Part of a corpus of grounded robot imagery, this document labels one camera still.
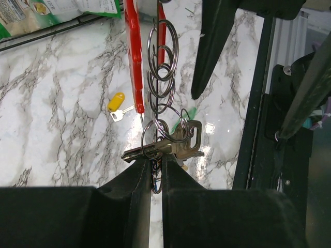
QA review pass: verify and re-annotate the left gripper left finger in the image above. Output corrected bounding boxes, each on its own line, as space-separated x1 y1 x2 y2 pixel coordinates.
1 159 151 247

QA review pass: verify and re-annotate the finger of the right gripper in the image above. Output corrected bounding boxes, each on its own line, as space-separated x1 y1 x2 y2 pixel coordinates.
279 36 330 140

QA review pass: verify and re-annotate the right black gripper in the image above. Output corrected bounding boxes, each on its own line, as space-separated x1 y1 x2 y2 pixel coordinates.
191 0 306 100

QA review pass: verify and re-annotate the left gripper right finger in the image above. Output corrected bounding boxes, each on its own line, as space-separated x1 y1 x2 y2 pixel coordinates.
162 155 308 247

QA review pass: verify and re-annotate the keyring with keys red tag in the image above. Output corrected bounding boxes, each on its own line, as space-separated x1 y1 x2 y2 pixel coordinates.
122 1 204 194

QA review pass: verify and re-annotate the yellow tagged key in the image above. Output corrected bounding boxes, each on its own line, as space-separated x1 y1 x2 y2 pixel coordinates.
107 92 134 122

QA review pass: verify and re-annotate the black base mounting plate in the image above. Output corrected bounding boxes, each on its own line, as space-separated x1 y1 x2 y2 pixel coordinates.
231 15 331 248

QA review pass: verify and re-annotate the green white snack packet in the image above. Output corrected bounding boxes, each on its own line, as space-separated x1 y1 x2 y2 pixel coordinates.
1 0 121 40

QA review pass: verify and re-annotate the aluminium frame rail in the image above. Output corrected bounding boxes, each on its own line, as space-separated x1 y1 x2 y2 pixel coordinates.
266 8 330 94

